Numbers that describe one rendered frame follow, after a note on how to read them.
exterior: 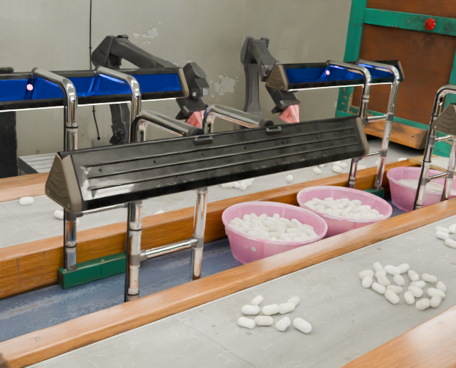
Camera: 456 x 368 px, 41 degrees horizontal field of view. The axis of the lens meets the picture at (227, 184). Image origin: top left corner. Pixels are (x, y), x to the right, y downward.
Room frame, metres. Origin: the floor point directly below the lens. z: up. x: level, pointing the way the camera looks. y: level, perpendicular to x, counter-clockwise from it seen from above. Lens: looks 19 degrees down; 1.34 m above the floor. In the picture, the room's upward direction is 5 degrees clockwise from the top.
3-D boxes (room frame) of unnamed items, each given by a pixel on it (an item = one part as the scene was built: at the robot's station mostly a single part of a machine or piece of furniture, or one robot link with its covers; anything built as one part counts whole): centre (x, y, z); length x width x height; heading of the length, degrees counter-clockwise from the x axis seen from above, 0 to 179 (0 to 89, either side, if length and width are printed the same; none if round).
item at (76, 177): (0.95, -0.01, 1.08); 0.62 x 0.08 x 0.07; 133
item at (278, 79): (2.02, -0.34, 1.08); 0.62 x 0.08 x 0.07; 133
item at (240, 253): (1.44, -0.13, 0.72); 0.27 x 0.27 x 0.10
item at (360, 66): (1.96, -0.39, 0.90); 0.20 x 0.19 x 0.45; 133
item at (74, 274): (1.30, 0.32, 0.90); 0.20 x 0.19 x 0.45; 133
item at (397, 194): (1.93, -0.65, 0.72); 0.27 x 0.27 x 0.10
